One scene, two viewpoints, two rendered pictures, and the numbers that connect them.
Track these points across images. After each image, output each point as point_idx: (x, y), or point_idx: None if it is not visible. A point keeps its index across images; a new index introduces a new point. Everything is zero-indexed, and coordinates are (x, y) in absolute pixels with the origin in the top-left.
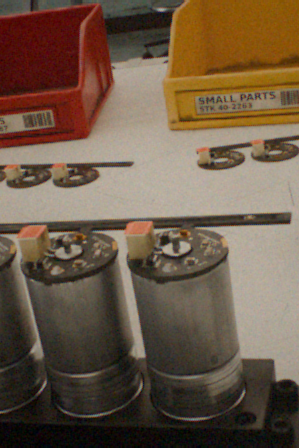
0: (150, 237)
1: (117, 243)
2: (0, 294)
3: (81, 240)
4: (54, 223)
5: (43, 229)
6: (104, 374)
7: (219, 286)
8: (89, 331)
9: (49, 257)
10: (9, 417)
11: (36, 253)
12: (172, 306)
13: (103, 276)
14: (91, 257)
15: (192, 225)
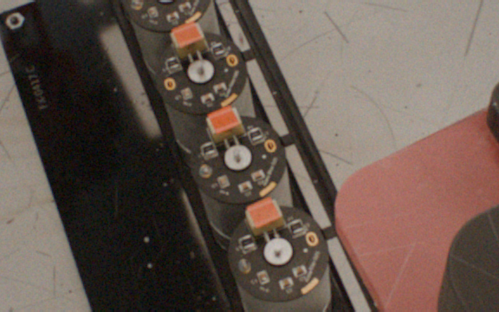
0: (270, 224)
1: (272, 188)
2: (194, 124)
3: (266, 151)
4: (288, 100)
5: (230, 126)
6: (224, 237)
7: (274, 307)
8: (215, 216)
9: (225, 146)
10: (185, 175)
11: (213, 138)
12: (236, 282)
13: (231, 205)
14: (239, 183)
15: (332, 236)
